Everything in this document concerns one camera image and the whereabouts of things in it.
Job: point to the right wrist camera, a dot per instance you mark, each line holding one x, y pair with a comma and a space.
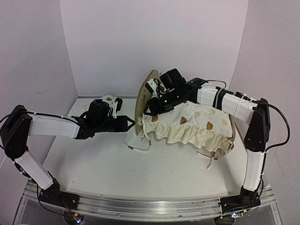
155, 87

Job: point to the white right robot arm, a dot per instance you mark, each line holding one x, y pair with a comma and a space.
256, 114

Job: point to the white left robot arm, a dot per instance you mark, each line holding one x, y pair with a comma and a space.
21, 127

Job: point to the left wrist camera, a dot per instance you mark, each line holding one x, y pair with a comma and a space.
116, 105

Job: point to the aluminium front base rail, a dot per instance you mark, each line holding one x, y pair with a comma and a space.
89, 209

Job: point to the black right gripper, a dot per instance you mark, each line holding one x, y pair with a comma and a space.
157, 109

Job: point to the small bear print pillow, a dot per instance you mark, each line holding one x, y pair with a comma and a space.
106, 99

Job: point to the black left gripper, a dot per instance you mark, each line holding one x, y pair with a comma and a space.
122, 125

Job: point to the wooden pet bed frame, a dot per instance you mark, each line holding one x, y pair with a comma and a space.
194, 123

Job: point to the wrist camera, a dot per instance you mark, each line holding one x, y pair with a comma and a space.
116, 105
155, 87

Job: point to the large bear print cushion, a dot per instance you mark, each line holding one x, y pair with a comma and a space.
138, 142

